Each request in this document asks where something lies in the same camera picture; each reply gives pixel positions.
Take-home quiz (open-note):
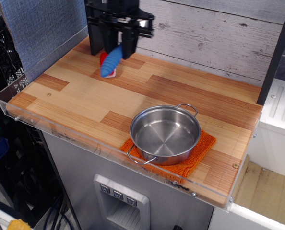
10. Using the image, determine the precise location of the orange knitted cloth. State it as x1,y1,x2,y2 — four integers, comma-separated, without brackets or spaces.
120,129,217,185

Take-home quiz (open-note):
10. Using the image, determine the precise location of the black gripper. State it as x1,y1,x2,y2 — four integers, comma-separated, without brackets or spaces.
85,0,155,59

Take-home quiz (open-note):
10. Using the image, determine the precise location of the blue handled metal spoon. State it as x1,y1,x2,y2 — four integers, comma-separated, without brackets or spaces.
100,43,123,78

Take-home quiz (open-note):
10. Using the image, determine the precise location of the stainless steel pot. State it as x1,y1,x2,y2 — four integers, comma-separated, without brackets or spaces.
127,103,201,166

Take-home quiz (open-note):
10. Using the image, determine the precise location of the black vertical post right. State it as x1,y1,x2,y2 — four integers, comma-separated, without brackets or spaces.
256,21,285,105

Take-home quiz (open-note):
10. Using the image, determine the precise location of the red and white toy sushi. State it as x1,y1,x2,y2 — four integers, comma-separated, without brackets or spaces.
100,52,116,78

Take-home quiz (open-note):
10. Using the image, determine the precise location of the silver toy fridge front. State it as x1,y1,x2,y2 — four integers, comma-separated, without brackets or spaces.
44,133,214,230

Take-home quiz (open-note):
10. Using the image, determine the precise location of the grey ice dispenser panel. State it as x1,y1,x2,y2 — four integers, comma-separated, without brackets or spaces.
94,174,151,230

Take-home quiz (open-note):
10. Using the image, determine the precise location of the white plastic cabinet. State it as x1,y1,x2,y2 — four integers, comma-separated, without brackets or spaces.
209,79,285,230

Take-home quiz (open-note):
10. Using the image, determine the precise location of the blue fabric panel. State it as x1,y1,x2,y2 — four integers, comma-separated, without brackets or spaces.
0,0,88,82

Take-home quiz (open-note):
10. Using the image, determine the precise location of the clear acrylic table guard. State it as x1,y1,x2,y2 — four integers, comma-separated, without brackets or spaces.
0,38,262,210

